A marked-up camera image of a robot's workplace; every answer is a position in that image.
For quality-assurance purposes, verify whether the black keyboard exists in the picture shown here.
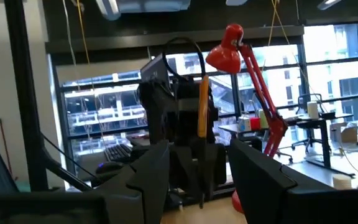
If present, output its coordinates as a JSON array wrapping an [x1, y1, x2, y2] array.
[[103, 142, 134, 164]]

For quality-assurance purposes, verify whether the white blue box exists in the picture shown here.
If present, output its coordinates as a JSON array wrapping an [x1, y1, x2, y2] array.
[[237, 116, 251, 132]]

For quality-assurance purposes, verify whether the black standing desk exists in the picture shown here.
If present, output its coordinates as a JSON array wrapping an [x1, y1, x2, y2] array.
[[286, 111, 357, 179]]

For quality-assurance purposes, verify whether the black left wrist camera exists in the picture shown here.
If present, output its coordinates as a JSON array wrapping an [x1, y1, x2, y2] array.
[[140, 53, 171, 82]]

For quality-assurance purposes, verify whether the cardboard box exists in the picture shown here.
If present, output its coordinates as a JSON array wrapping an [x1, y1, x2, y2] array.
[[329, 121, 358, 144]]

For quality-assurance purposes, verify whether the black office chair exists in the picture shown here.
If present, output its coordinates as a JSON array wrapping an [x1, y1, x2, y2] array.
[[290, 93, 326, 156]]

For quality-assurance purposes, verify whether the black rig post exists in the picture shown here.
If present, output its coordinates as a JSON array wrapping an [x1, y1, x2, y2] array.
[[4, 0, 48, 192]]

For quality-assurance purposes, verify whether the yellow hanging cable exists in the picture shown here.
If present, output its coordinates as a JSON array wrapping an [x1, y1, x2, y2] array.
[[75, 0, 90, 65]]

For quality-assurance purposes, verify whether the red cup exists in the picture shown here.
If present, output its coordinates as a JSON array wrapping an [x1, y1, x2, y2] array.
[[249, 117, 262, 131]]

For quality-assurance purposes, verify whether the green cylinder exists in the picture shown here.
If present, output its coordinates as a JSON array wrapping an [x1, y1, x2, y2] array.
[[259, 109, 270, 130]]

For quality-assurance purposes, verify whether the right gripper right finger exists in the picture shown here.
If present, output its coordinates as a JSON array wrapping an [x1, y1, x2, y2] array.
[[228, 138, 298, 224]]

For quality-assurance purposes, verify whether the black computer mouse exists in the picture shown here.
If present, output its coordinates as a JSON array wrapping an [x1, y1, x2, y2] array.
[[94, 161, 126, 175]]

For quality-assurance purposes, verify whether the white canister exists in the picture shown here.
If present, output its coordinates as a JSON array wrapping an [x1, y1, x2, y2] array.
[[306, 101, 319, 120]]

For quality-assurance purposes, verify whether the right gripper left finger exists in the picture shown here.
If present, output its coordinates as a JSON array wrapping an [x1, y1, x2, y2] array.
[[93, 140, 170, 224]]

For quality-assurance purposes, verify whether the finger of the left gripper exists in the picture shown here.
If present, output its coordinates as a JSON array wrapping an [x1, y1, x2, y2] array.
[[205, 143, 228, 187], [168, 145, 200, 200]]

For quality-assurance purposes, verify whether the white tape roll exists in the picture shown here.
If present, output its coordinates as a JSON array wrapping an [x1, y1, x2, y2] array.
[[332, 174, 353, 190]]

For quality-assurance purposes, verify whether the red desk lamp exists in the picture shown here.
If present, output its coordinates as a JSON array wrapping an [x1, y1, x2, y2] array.
[[205, 23, 289, 215]]

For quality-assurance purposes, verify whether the black camera cable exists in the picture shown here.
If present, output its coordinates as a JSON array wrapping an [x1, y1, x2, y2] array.
[[162, 36, 207, 78]]

